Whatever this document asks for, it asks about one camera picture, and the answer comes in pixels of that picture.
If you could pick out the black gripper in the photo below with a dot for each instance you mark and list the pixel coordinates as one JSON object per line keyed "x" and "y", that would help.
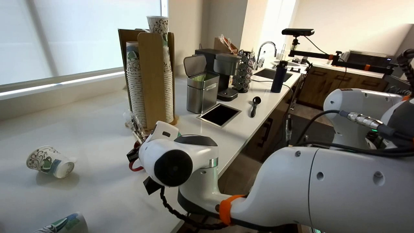
{"x": 134, "y": 157}

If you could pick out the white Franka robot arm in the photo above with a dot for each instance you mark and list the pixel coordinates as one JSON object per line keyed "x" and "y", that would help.
{"x": 344, "y": 195}

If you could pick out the tall patterned paper cup stack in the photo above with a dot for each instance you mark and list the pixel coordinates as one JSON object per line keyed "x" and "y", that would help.
{"x": 167, "y": 78}

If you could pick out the stainless steel trash bin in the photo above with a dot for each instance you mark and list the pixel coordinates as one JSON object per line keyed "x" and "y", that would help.
{"x": 202, "y": 98}

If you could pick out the green bin liner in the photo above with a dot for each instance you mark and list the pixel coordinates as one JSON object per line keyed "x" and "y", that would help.
{"x": 195, "y": 78}

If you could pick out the black coffee machine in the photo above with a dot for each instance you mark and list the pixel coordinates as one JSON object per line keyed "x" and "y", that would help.
{"x": 226, "y": 69}

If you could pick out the window with white blinds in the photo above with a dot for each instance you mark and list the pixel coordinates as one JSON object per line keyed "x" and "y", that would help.
{"x": 85, "y": 34}

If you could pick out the black scoop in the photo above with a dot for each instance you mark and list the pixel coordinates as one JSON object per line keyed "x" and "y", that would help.
{"x": 256, "y": 100}

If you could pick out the coffee pod carousel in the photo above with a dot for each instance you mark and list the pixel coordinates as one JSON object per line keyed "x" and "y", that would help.
{"x": 243, "y": 73}

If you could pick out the dark brown counter cabinet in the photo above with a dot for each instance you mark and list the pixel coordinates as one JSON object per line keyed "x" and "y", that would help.
{"x": 269, "y": 130}

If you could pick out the kitchen sink basin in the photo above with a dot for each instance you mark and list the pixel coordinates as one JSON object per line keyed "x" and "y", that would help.
{"x": 265, "y": 73}

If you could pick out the chrome faucet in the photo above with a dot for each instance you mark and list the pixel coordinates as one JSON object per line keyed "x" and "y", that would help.
{"x": 259, "y": 56}

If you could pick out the black bottle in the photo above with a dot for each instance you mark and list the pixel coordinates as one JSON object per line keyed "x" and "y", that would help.
{"x": 278, "y": 78}

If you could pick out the brown drawer cabinet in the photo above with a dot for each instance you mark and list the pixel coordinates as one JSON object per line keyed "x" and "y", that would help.
{"x": 327, "y": 86}

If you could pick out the black box device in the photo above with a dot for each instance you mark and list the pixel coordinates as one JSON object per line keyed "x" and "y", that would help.
{"x": 366, "y": 60}

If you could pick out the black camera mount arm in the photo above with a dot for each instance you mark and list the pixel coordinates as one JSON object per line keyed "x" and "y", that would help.
{"x": 310, "y": 54}

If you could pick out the black stereo camera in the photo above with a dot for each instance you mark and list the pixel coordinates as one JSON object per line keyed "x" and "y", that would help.
{"x": 297, "y": 32}

